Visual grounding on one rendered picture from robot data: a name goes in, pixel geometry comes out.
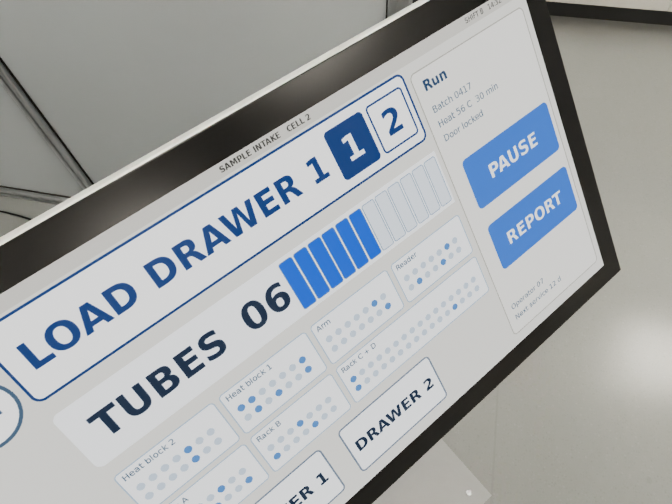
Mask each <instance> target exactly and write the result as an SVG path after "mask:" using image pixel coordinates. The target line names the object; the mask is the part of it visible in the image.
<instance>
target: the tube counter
mask: <svg viewBox="0 0 672 504"><path fill-rule="evenodd" d="M454 202H455V200H454V198H453V195H452V193H451V190H450V188H449V186H448V183H447V181H446V178H445V176H444V173H443V171H442V169H441V166H440V164H439V161H438V159H437V157H436V154H435V152H434V151H433V152H432V153H430V154H429V155H427V156H426V157H424V158H423V159H422V160H420V161H419V162H417V163H416V164H414V165H413V166H412V167H410V168H409V169H407V170H406V171H404V172H403V173H401V174H400V175H399V176H397V177H396V178H394V179H393V180H391V181H390V182H389V183H387V184H386V185H384V186H383V187H381V188H380V189H379V190H377V191H376V192H374V193H373V194H371V195H370V196H369V197H367V198H366V199H364V200H363V201H361V202H360V203H359V204H357V205H356V206H354V207H353V208H351V209H350V210H348V211H347V212H346V213H344V214H343V215H341V216H340V217H338V218H337V219H336V220H334V221H333V222H331V223H330V224H328V225H327V226H326V227H324V228H323V229H321V230H320V231H318V232H317V233H316V234H314V235H313V236H311V237H310V238H308V239H307V240H305V241H304V242H303V243H301V244H300V245H298V246H297V247H295V248H294V249H293V250H291V251H290V252H288V253H287V254H285V255H284V256H283V257H281V258H280V259H278V260H277V261H275V262H274V263H273V264H271V265H270V266H268V267H267V268H265V269H264V270H263V271H261V272H260V273H258V274H257V275H255V276H254V277H252V278H251V279H250V280H248V281H247V282H245V283H244V284H242V285H241V286H240V287H238V288H237V289H235V290H234V291H232V292H231V293H230V294H228V295H227V296H225V297H224V298H223V300H224V301H225V303H226V304H227V306H228V307H229V309H230V310H231V312H232V313H233V314H234V316H235V317H236V319H237V320H238V322H239V323H240V325H241V326H242V328H243V329H244V331H245V332H246V334H247V335H248V336H249V338H250V339H251V341H252V342H253V344H254V345H255V347H256V348H257V350H258V349H260V348H261V347H262V346H264V345H265V344H266V343H268V342H269V341H270V340H272V339H273V338H274V337H276V336H277V335H278V334H280V333H281V332H282V331H284V330H285V329H286V328H288V327H289V326H290V325H292V324H293V323H294V322H296V321H297V320H298V319H300V318H301V317H302V316H304V315H305V314H306V313H308V312H309V311H310V310H312V309H313V308H314V307H316V306H317V305H318V304H320V303H321V302H322V301H324V300H325V299H326V298H328V297H329V296H330V295H332V294H333V293H334V292H336V291H337V290H338V289H340V288H341V287H342V286H344V285H345V284H346V283H347V282H349V281H350V280H351V279H353V278H354V277H355V276H357V275H358V274H359V273H361V272H362V271H363V270H365V269H366V268H367V267H369V266H370V265H371V264H373V263H374V262H375V261H377V260H378V259H379V258H381V257H382V256H383V255H385V254H386V253H387V252H389V251H390V250H391V249H393V248H394V247H395V246H397V245H398V244H399V243H401V242H402V241H403V240H405V239H406V238H407V237H409V236H410V235H411V234H413V233H414V232H415V231H417V230H418V229H419V228H421V227H422V226H423V225H425V224H426V223H427V222H429V221H430V220H431V219H433V218H434V217H435V216H437V215H438V214H439V213H441V212H442V211H443V210H444V209H446V208H447V207H448V206H450V205H451V204H452V203H454Z"/></svg>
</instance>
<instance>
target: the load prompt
mask: <svg viewBox="0 0 672 504"><path fill-rule="evenodd" d="M428 139H429V137H428V135H427V132H426V130H425V127H424V125H423V123H422V120H421V118H420V115H419V113H418V110H417V108H416V106H415V103H414V101H413V98H412V96H411V93H410V91H409V89H408V86H407V84H406V81H405V79H404V76H403V74H402V72H401V71H400V72H398V73H396V74H395V75H393V76H392V77H390V78H388V79H387V80H385V81H383V82H382V83H380V84H379V85H377V86H375V87H374V88H372V89H370V90H369V91H367V92H366V93H364V94H362V95H361V96H359V97H357V98H356V99H354V100H353V101H351V102H349V103H348V104H346V105H344V106H343V107H341V108H340V109H338V110H336V111H335V112H333V113H331V114H330V115H328V116H327V117H325V118H323V119H322V120H320V121H318V122H317V123H315V124H314V125H312V126H310V127H309V128H307V129H305V130H304V131H302V132H301V133H299V134H297V135H296V136H294V137H292V138H291V139H289V140H288V141H286V142H284V143H283V144H281V145H279V146H278V147H276V148H275V149H273V150H271V151H270V152H268V153H266V154H265V155H263V156H262V157H260V158H258V159H257V160H255V161H253V162H252V163H250V164H249V165H247V166H245V167H244V168H242V169H240V170H239V171H237V172H236V173H234V174H232V175H231V176H229V177H227V178H226V179H224V180H223V181H221V182H219V183H218V184H216V185H214V186H213V187H211V188H210V189H208V190H206V191H205V192H203V193H201V194H200V195H198V196H197V197H195V198H193V199H192V200H190V201H188V202H187V203H185V204H184V205H182V206H180V207H179V208H177V209H175V210H174V211H172V212H171V213H169V214H167V215H166V216H164V217H162V218H161V219H159V220H158V221H156V222H154V223H153V224H151V225H149V226H148V227H146V228H145V229H143V230H141V231H140V232H138V233H136V234H135V235H133V236H132V237H130V238H128V239H127V240H125V241H123V242H122V243H120V244H119V245H117V246H115V247H114V248H112V249H110V250H109V251H107V252H106V253H104V254H102V255H101V256H99V257H97V258H96V259H94V260H93V261H91V262H89V263H88V264H86V265H84V266H83V267H81V268H80V269H78V270H76V271H75V272H73V273H72V274H70V275H68V276H67V277H65V278H63V279H62V280H60V281H59V282H57V283H55V284H54V285H52V286H50V287H49V288H47V289H46V290H44V291H42V292H41V293H39V294H37V295H36V296H34V297H33V298H31V299H29V300H28V301H26V302H24V303H23V304H21V305H20V306H18V307H16V308H15V309H13V310H11V311H10V312H8V313H7V314H5V315H3V316H2V317H0V369H1V370H2V371H3V372H4V373H5V374H6V375H7V376H8V377H9V378H10V379H11V380H12V381H13V382H14V383H15V384H16V385H17V386H18V387H19V388H20V389H21V390H22V391H23V392H24V393H25V395H26V396H27V397H28V398H29V399H30V400H31V401H32V402H33V403H34V404H35V405H36V406H37V407H38V406H39V405H41V404H42V403H44V402H45V401H47V400H48V399H50V398H51V397H53V396H54V395H55V394H57V393H58V392H60V391H61V390H63V389H64V388H66V387H67V386H69V385H70V384H72V383H73V382H74V381H76V380H77V379H79V378H80V377H82V376H83V375H85V374H86V373H88V372H89V371H90V370H92V369H93V368H95V367H96V366H98V365H99V364H101V363H102V362H104V361H105V360H107V359H108V358H109V357H111V356H112V355H114V354H115V353H117V352H118V351H120V350H121V349H123V348H124V347H126V346H127V345H128V344H130V343H131V342H133V341H134V340H136V339H137V338H139V337H140V336H142V335H143V334H144V333H146V332H147V331H149V330H150V329H152V328H153V327H155V326H156V325H158V324H159V323H161V322H162V321H163V320H165V319H166V318H168V317H169V316H171V315H172V314H174V313H175V312H177V311H178V310H180V309H181V308H182V307H184V306H185V305H187V304H188V303H190V302H191V301H193V300H194V299H196V298H197V297H198V296H200V295H201V294H203V293H204V292H206V291H207V290H209V289H210V288H212V287H213V286H215V285H216V284H217V283H219V282H220V281H222V280H223V279H225V278H226V277H228V276H229V275H231V274H232V273H234V272H235V271H236V270H238V269H239V268H241V267H242V266H244V265H245V264H247V263H248V262H250V261H251V260H252V259H254V258H255V257H257V256H258V255H260V254H261V253H263V252H264V251H266V250H267V249H269V248H270V247H271V246H273V245H274V244H276V243H277V242H279V241H280V240H282V239H283V238H285V237H286V236H288V235H289V234H290V233H292V232H293V231H295V230H296V229H298V228H299V227H301V226H302V225H304V224H305V223H307V222H308V221H309V220H311V219H312V218H314V217H315V216H317V215H318V214H320V213H321V212H323V211H324V210H325V209H327V208H328V207H330V206H331V205H333V204H334V203H336V202H337V201H339V200H340V199H342V198H343V197H344V196H346V195H347V194H349V193H350V192H352V191H353V190H355V189H356V188H358V187H359V186H361V185H362V184H363V183H365V182H366V181H368V180H369V179H371V178H372V177H374V176H375V175H377V174H378V173H379V172H381V171H382V170H384V169H385V168H387V167H388V166H390V165H391V164H393V163H394V162H396V161H397V160H398V159H400V158H401V157H403V156H404V155H406V154H407V153H409V152H410V151H412V150H413V149H415V148H416V147H417V146H419V145H420V144H422V143H423V142H425V141H426V140H428Z"/></svg>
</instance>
